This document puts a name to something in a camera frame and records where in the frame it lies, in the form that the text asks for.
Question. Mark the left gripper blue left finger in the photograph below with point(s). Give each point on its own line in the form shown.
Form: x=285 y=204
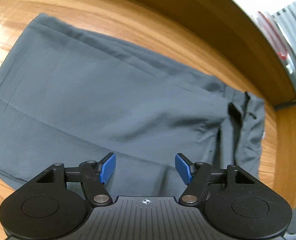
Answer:
x=105 y=167

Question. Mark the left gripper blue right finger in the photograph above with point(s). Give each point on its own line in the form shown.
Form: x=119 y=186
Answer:
x=185 y=168

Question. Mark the grey trousers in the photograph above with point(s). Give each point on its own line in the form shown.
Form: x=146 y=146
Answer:
x=69 y=95

